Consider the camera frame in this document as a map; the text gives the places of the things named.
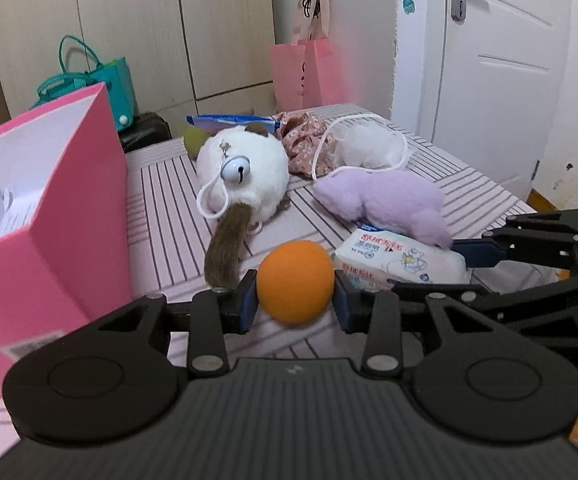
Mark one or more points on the beige wardrobe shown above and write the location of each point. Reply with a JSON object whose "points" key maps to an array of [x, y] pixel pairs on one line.
{"points": [[190, 56]]}

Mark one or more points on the green plush ball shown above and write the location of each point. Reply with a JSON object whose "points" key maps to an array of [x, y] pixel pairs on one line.
{"points": [[193, 139]]}

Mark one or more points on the orange plush ball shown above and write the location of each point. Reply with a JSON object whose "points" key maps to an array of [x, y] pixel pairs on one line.
{"points": [[295, 282]]}

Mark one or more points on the wet wipes pack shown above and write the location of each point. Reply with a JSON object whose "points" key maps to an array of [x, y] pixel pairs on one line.
{"points": [[373, 259]]}

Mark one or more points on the white plush toy brown tail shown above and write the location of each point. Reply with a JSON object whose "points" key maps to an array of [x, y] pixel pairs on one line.
{"points": [[243, 174]]}

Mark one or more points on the purple plush star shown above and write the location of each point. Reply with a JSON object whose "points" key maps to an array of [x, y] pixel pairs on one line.
{"points": [[395, 200]]}

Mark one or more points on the pink storage box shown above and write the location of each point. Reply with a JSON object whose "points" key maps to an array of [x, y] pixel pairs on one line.
{"points": [[64, 250]]}

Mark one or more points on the blue snack package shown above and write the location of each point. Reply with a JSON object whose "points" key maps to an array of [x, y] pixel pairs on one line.
{"points": [[213, 123]]}

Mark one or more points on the black suitcase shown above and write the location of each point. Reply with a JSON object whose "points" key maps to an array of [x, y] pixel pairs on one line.
{"points": [[146, 129]]}

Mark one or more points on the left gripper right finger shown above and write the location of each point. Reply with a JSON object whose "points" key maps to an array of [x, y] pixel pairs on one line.
{"points": [[377, 315]]}

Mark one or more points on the pink floral fabric pouch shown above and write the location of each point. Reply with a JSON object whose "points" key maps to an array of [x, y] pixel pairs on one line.
{"points": [[300, 133]]}

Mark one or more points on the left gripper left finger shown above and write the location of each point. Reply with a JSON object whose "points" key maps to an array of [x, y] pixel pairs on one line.
{"points": [[212, 315]]}

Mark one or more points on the white drawstring pouch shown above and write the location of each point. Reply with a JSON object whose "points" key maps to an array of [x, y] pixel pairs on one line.
{"points": [[362, 141]]}

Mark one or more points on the pink paper bag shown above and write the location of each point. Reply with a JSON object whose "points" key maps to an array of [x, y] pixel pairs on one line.
{"points": [[307, 70]]}

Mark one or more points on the teal felt handbag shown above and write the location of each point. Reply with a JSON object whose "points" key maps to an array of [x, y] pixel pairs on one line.
{"points": [[115, 75]]}

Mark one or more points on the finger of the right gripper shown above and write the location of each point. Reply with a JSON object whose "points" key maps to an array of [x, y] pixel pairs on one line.
{"points": [[480, 253]]}

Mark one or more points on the white door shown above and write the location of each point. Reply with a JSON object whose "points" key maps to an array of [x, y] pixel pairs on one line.
{"points": [[501, 72]]}

